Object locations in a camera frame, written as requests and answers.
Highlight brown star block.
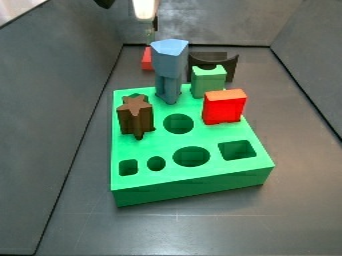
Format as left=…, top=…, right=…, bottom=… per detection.
left=117, top=94, right=155, bottom=140

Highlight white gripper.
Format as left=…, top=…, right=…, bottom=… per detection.
left=133, top=0, right=161, bottom=45

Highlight red square-circle object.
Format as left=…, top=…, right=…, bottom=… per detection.
left=141, top=46, right=154, bottom=71

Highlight green shape sorter base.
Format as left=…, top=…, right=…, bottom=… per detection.
left=110, top=85, right=274, bottom=207

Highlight black curved fixture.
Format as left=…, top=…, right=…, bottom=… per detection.
left=187, top=51, right=240, bottom=82

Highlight blue pentagon block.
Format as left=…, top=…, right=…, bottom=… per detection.
left=151, top=39, right=189, bottom=104

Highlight red cube block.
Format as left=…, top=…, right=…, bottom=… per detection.
left=202, top=88, right=248, bottom=125

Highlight green notched block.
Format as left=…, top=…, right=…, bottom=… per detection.
left=190, top=65, right=228, bottom=98

